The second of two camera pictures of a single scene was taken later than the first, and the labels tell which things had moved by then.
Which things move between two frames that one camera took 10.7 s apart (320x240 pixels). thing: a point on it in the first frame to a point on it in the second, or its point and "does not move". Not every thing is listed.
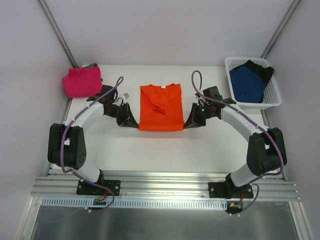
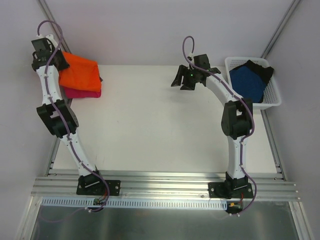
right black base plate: x=227 y=190 does not move
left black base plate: x=87 y=188 does not move
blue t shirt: x=248 y=86 does not move
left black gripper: x=122 y=114 to x=41 y=46
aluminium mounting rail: x=272 y=187 does not move
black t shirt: x=266 y=73 does not move
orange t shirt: x=161 y=108 to x=81 y=73
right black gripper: x=199 y=113 to x=188 y=78
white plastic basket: x=271 y=96 does not move
